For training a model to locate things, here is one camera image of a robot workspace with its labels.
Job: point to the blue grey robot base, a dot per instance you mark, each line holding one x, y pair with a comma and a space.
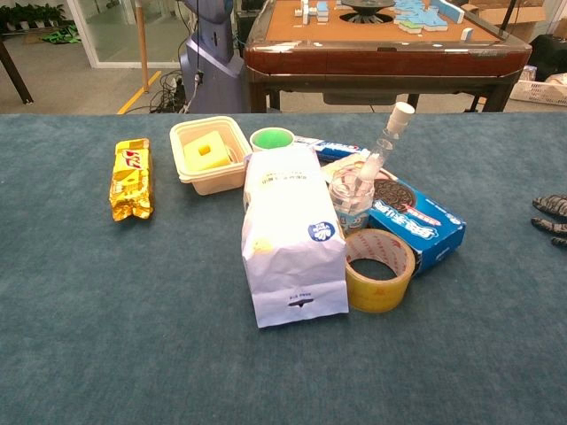
212, 66

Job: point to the blue white toothpaste tube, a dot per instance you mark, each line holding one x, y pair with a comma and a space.
336, 148

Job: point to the white paper bag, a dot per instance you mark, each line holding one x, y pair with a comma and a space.
288, 221

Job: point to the clear plastic cup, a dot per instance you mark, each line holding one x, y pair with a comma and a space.
350, 208

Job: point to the pink white snack packet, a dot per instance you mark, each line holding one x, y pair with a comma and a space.
343, 167

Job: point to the white cup green lid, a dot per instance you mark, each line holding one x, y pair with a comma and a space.
271, 138

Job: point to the beige plastic food container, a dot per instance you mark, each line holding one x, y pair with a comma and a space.
208, 183

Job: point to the yellow sponge block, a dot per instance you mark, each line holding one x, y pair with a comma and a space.
206, 152

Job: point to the yellow packing tape roll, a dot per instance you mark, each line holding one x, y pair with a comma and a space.
376, 292

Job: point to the blue cookie box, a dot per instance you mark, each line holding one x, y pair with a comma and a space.
421, 226

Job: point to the yellow foil snack packet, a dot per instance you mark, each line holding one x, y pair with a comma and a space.
130, 177

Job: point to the brown mahjong table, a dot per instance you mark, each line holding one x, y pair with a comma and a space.
376, 57

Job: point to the blue carpet table cover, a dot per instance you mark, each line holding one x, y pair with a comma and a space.
133, 332

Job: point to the wooden pole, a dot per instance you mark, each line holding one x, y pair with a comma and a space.
142, 48

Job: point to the black mahjong table centre disc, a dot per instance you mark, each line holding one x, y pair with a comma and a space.
367, 6

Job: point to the pile of mahjong tiles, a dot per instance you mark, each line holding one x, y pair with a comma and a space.
425, 15

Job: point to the single blue white mahjong tile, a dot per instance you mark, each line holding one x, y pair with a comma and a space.
467, 33

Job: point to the grey striped work glove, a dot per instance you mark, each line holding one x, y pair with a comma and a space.
551, 206

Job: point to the white plastic basket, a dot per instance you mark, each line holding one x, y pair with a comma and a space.
538, 90

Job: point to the cardboard box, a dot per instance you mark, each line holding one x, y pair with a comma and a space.
509, 15

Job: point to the dark table leg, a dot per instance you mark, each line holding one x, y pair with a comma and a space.
15, 75

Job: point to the potted green plants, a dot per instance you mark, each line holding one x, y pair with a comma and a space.
31, 15

